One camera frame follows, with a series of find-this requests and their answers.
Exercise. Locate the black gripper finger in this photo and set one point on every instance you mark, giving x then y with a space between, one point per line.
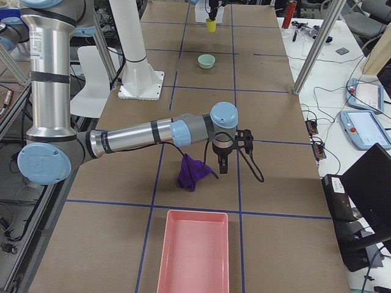
212 13
223 164

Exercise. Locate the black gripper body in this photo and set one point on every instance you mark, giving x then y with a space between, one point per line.
220 151

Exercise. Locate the yellow plastic cup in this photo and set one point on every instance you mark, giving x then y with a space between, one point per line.
210 25

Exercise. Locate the purple cloth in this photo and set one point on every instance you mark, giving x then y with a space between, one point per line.
193 171

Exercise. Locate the light green ceramic bowl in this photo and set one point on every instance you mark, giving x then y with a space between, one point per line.
206 61

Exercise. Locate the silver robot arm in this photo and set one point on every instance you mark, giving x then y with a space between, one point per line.
54 149

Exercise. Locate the translucent white plastic box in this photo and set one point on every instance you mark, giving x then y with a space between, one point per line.
202 8

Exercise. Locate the black box device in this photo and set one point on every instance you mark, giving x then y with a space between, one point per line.
337 199

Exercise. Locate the red cylinder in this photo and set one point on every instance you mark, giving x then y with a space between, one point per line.
289 12

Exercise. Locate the pink plastic tray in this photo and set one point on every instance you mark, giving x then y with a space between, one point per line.
195 255

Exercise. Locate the white chair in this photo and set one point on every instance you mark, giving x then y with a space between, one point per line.
92 98

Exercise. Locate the lower blue teach pendant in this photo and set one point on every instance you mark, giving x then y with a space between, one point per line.
364 129

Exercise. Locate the blue teach pendant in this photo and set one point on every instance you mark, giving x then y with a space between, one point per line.
365 95
364 129

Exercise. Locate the upper blue teach pendant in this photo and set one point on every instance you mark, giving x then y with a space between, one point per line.
365 95

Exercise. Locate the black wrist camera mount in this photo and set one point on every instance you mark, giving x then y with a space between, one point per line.
244 139

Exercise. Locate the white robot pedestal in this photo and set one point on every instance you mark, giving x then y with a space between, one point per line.
139 79

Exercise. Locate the aluminium frame post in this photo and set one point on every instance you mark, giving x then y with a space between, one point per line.
325 29

